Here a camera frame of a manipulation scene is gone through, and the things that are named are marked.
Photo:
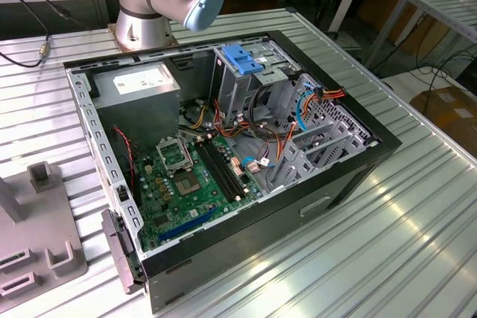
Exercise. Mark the grey metal disk bay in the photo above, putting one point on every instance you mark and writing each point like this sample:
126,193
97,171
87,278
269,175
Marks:
294,169

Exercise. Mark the beige board power socket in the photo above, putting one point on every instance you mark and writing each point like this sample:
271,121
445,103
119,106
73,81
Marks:
237,169

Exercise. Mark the black RAM slot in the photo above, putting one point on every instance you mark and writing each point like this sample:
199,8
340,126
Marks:
218,169
229,169
223,169
214,169

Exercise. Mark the grey metal drive cage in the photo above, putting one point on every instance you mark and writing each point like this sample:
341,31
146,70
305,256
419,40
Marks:
234,91

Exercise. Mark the CPU socket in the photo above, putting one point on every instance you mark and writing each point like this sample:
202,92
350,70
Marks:
187,184

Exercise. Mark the blue plastic drive latch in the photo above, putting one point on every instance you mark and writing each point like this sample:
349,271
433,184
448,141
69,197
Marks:
242,61

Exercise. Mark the green motherboard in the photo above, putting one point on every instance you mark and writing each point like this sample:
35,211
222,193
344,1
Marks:
175,217

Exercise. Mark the blue expansion slot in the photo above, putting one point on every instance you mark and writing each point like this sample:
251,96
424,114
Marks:
186,226

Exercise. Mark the grey power supply unit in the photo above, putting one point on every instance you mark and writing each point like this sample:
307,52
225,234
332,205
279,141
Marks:
138,117

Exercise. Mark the black PC case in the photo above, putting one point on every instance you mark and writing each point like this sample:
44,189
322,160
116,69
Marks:
261,243

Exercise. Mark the black square chipset chip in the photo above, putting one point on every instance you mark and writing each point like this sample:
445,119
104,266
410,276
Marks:
161,220

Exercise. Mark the black case fan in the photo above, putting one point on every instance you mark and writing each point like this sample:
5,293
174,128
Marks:
124,161

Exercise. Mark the grey plastic case latch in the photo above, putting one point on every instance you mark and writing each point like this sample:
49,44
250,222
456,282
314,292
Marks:
119,251

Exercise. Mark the cardboard box with white label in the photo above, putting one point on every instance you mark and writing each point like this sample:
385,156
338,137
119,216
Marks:
439,105

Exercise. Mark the grey parts rack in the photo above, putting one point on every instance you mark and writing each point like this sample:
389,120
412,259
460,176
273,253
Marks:
41,228

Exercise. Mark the metal slat side table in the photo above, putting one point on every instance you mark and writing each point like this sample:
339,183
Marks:
439,7

